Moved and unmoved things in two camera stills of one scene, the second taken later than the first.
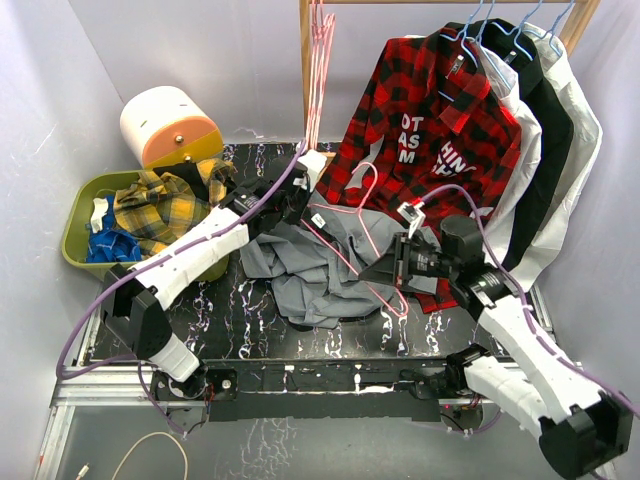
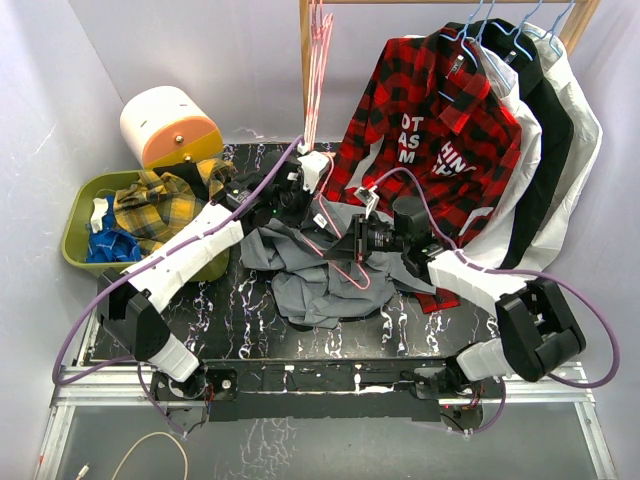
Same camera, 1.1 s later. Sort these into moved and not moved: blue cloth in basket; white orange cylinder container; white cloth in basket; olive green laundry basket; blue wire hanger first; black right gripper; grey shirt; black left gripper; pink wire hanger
Moved: grey shirt; pink wire hanger; black right gripper
Not moved: blue cloth in basket; white orange cylinder container; blue wire hanger first; black left gripper; olive green laundry basket; white cloth in basket
